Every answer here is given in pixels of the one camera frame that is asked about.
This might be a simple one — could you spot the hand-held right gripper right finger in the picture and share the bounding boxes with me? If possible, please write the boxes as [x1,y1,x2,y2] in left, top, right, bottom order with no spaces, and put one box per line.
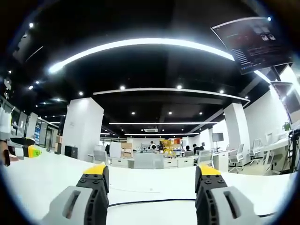
[195,164,262,225]

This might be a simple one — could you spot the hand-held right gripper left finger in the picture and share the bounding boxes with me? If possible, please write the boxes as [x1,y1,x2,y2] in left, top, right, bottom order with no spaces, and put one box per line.
[42,164,110,225]

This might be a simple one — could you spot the black data cable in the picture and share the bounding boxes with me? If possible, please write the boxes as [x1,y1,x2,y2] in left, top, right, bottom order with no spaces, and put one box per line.
[108,198,278,218]

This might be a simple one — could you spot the white desk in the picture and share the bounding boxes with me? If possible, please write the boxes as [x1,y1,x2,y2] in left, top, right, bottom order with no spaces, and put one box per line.
[3,145,296,225]

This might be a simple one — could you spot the yellow-green box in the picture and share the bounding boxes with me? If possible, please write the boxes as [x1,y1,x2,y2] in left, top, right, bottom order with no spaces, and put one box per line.
[27,144,43,157]

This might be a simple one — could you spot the black cabinet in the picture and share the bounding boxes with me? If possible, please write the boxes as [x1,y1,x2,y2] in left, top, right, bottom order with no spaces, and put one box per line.
[64,145,79,158]

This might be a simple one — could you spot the grey mesh chair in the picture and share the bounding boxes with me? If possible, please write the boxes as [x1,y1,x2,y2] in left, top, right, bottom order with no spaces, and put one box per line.
[93,150,109,165]
[197,150,213,167]

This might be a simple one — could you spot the screen on stand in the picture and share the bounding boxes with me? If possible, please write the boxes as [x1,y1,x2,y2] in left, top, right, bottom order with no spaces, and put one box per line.
[211,132,224,151]

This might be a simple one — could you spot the black tripod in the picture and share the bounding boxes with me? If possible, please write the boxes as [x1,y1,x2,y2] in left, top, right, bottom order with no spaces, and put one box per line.
[282,130,300,174]

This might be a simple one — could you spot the grey-framed monitor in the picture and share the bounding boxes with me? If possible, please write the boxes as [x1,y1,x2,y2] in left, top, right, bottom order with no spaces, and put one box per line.
[270,81,300,125]

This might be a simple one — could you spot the long curved ceiling light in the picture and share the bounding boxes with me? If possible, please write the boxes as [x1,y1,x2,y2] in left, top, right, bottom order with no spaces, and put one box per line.
[48,37,235,74]

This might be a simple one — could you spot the large dark monitor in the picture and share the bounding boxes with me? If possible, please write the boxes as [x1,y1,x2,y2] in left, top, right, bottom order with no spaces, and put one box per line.
[210,16,294,75]

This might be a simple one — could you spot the thin white cable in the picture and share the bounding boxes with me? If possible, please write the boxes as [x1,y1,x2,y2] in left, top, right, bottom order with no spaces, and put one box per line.
[109,186,161,194]

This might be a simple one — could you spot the yellow frame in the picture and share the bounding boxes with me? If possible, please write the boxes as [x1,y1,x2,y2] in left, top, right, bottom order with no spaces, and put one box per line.
[159,139,178,158]

